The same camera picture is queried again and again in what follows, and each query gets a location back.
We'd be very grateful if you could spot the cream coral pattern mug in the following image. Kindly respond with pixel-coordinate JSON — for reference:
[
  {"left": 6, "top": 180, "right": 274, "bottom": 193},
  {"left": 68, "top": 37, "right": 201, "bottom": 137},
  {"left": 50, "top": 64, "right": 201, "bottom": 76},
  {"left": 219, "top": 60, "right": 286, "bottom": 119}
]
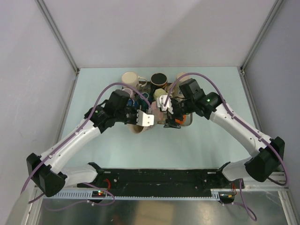
[{"left": 127, "top": 124, "right": 152, "bottom": 134}]

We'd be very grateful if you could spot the tall cream seahorse mug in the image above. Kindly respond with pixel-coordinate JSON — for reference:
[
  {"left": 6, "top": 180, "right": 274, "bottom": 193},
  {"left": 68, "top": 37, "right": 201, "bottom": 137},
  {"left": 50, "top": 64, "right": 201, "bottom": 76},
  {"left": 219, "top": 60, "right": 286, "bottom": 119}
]
[{"left": 166, "top": 75, "right": 190, "bottom": 99}]

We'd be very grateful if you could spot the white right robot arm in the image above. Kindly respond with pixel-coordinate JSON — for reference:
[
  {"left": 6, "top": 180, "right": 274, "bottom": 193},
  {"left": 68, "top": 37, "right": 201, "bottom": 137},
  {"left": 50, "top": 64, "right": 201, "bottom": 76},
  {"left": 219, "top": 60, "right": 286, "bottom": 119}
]
[{"left": 157, "top": 78, "right": 285, "bottom": 188}]

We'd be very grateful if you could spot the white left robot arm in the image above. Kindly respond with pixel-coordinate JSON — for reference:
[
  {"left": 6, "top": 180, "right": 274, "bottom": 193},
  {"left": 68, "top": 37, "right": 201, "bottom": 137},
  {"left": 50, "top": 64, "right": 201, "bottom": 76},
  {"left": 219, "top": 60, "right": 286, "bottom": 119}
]
[{"left": 26, "top": 90, "right": 142, "bottom": 197}]

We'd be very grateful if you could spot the blue faceted mug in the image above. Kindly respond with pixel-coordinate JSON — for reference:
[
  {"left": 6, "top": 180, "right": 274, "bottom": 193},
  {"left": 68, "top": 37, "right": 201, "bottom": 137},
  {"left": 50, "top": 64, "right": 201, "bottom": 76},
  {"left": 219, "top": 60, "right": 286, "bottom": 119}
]
[{"left": 127, "top": 98, "right": 138, "bottom": 109}]

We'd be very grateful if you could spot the pink faceted mug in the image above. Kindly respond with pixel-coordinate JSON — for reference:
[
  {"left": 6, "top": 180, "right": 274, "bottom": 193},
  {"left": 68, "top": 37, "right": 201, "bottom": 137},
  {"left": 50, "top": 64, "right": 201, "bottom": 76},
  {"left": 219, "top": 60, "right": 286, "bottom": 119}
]
[{"left": 151, "top": 101, "right": 167, "bottom": 125}]

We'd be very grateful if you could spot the dark green faceted mug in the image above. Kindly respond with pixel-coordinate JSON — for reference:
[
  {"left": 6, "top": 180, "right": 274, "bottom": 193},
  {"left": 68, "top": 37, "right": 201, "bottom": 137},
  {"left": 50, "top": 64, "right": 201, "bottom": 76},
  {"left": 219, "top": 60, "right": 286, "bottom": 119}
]
[{"left": 138, "top": 92, "right": 150, "bottom": 107}]

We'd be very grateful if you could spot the lilac mug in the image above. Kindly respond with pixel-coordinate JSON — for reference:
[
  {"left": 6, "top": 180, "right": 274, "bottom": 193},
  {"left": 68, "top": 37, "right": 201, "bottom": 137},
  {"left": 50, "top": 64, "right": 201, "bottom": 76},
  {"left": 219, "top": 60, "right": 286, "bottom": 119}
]
[{"left": 122, "top": 88, "right": 135, "bottom": 98}]

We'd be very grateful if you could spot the yellow faceted mug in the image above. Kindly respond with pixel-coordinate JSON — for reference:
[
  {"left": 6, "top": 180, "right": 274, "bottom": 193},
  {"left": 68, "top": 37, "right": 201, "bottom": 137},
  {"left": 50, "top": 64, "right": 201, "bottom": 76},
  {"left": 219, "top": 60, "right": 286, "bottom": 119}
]
[{"left": 153, "top": 88, "right": 167, "bottom": 101}]

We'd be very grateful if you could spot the black mug orange trim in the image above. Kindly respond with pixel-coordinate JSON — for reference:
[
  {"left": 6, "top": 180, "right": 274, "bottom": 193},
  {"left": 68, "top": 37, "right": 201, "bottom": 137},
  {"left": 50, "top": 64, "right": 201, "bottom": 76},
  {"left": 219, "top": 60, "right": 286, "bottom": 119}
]
[{"left": 150, "top": 73, "right": 168, "bottom": 94}]

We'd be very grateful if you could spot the cream mug with script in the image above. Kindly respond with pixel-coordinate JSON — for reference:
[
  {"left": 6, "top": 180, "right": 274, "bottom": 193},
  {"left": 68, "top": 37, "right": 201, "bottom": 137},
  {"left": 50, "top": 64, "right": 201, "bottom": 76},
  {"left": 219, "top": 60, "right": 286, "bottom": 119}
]
[{"left": 121, "top": 71, "right": 147, "bottom": 88}]

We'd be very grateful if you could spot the floral patterned serving tray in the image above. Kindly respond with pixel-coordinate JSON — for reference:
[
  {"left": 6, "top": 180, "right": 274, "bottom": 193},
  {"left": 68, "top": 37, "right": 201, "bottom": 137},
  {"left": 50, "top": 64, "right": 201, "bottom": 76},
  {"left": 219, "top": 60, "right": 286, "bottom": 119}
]
[{"left": 121, "top": 81, "right": 194, "bottom": 127}]

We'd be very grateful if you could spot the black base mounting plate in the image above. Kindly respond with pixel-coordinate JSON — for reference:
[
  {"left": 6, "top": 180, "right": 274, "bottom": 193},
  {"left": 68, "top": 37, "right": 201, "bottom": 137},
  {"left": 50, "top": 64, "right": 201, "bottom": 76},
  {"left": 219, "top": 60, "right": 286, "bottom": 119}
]
[{"left": 92, "top": 168, "right": 244, "bottom": 198}]

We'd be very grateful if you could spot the orange mug black handle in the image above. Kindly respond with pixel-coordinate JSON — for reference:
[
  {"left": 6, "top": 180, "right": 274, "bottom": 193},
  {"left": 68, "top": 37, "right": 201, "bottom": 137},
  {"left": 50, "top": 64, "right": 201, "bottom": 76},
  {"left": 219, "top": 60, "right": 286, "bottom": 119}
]
[{"left": 175, "top": 115, "right": 187, "bottom": 126}]

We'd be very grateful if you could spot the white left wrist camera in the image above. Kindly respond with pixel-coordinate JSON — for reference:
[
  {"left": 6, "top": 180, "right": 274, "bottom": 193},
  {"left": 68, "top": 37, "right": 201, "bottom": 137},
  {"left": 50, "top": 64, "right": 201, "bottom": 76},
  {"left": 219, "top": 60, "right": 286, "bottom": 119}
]
[{"left": 136, "top": 110, "right": 155, "bottom": 127}]

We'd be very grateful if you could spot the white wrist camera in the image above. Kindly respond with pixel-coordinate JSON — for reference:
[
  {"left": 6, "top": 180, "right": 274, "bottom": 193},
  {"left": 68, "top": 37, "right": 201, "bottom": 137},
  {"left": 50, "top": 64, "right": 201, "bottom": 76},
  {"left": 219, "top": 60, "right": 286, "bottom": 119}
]
[
  {"left": 156, "top": 95, "right": 173, "bottom": 114},
  {"left": 136, "top": 110, "right": 155, "bottom": 127}
]

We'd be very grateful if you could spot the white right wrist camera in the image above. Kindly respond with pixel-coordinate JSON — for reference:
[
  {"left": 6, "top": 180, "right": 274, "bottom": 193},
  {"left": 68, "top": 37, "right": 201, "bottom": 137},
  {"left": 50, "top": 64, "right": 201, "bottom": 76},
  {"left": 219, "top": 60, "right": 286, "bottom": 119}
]
[{"left": 156, "top": 95, "right": 173, "bottom": 114}]

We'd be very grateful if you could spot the left aluminium frame post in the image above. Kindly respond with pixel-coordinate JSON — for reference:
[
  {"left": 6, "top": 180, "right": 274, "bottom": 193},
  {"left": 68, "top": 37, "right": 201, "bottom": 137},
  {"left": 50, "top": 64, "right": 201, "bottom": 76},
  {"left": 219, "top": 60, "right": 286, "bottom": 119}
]
[{"left": 35, "top": 0, "right": 80, "bottom": 75}]

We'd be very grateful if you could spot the aluminium rail right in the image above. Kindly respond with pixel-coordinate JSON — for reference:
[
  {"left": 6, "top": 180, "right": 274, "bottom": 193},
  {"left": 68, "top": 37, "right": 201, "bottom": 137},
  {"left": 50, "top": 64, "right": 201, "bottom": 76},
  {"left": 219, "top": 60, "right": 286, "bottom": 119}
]
[{"left": 243, "top": 172, "right": 289, "bottom": 191}]

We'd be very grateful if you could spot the grey slotted cable duct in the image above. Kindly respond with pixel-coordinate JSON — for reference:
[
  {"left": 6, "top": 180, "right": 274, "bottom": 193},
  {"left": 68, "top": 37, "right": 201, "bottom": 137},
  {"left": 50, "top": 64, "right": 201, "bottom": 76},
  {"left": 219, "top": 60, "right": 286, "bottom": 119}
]
[{"left": 50, "top": 189, "right": 222, "bottom": 200}]

